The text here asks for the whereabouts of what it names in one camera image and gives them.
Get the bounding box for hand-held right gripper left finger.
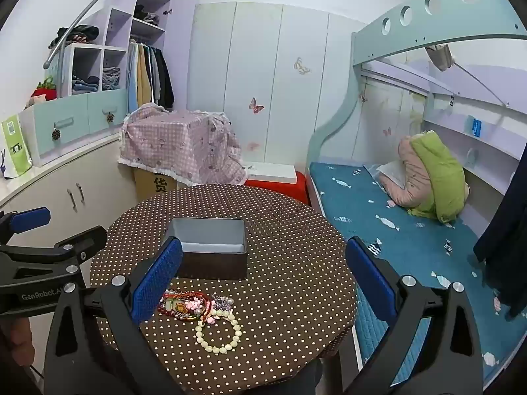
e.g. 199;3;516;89
43;236;184;395

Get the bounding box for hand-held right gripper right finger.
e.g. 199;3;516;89
342;236;484;395

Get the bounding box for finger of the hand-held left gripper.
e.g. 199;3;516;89
0;225;108;289
0;208;51;237

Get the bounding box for red string bracelet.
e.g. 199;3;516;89
162;291;215;317

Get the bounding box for pink charm bracelet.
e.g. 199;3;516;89
181;298;219;326

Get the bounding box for rectangular metal tin box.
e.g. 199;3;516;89
165;217;248;280

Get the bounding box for cream bead bracelet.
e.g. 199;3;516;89
195;310;242;355

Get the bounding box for person's left hand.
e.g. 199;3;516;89
0;319;37;375

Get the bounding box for blue patterned bed sheet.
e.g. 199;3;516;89
309;162;527;391

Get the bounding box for green paper bag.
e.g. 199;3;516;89
0;114;33;179

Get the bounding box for white cabinet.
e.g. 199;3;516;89
0;134;136;248

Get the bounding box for round polka dot table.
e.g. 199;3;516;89
90;184;358;395

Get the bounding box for brown cardboard box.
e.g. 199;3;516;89
132;167;179;202

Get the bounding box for white pillow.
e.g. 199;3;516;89
364;160;406;186

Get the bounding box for light green drawer unit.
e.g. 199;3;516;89
18;88;128;167

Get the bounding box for red box white lid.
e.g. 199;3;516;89
245;172;309;206

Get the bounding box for red and green toy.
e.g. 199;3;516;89
32;76;57;99

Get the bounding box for pink checked cloth cover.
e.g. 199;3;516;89
119;105;248;186

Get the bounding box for folded blue jeans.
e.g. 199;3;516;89
72;75;99;93

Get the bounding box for dark hanging garment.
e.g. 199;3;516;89
473;140;527;322

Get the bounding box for white flat box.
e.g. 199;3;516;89
246;162;298;185

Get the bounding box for folded grey jeans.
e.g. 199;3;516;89
101;66;121;90

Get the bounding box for row of hanging clothes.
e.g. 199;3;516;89
127;40;176;112

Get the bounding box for dark clothes pile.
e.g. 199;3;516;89
49;25;100;48

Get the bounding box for white cubby shelf unit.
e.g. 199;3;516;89
58;0;174;99

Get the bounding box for curved metal handrail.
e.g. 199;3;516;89
43;0;182;70

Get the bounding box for grey hanging cloth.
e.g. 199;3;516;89
424;43;454;71

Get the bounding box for dark folded clothes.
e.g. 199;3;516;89
134;5;160;25

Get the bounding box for white wardrobe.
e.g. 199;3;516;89
187;2;367;173

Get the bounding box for light green bunk bed frame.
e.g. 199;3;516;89
307;0;527;391

